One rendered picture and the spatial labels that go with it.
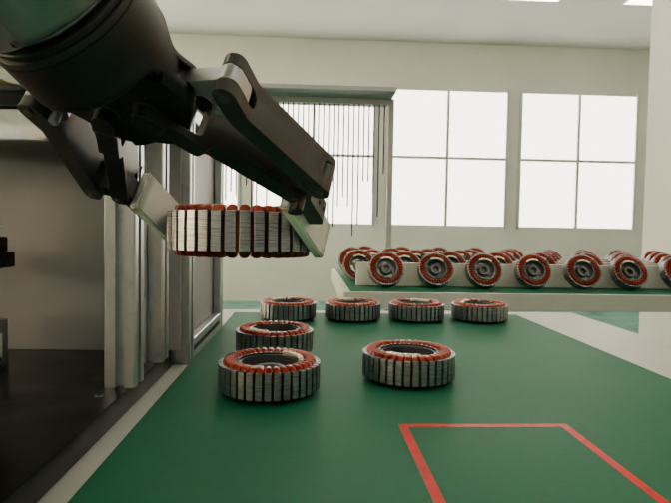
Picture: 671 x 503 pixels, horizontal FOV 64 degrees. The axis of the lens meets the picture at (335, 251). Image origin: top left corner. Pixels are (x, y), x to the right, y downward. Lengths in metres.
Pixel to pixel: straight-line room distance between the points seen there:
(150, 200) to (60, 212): 0.36
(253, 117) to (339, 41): 6.97
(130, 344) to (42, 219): 0.26
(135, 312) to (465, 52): 7.06
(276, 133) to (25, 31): 0.12
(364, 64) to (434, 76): 0.90
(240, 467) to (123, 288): 0.23
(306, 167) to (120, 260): 0.31
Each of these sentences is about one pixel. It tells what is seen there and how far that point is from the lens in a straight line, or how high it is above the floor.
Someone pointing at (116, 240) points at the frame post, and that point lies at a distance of 0.57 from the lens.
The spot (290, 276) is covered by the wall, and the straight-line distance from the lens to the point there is 6.88.
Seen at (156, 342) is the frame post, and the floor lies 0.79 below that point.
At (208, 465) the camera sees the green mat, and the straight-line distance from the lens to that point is 0.45.
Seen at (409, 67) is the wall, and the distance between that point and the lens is 7.26.
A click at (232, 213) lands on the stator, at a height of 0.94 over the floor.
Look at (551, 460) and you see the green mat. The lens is 0.49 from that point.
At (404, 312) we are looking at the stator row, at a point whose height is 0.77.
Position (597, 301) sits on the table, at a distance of 1.79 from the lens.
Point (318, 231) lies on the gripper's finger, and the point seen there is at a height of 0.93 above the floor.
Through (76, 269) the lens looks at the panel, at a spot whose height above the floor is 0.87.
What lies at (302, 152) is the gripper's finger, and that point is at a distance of 0.31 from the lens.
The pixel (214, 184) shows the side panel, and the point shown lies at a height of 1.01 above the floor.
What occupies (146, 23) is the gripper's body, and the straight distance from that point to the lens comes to 0.28.
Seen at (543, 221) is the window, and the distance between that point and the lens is 7.49.
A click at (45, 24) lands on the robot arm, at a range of 0.25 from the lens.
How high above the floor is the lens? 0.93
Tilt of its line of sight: 2 degrees down
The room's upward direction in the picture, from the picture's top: 1 degrees clockwise
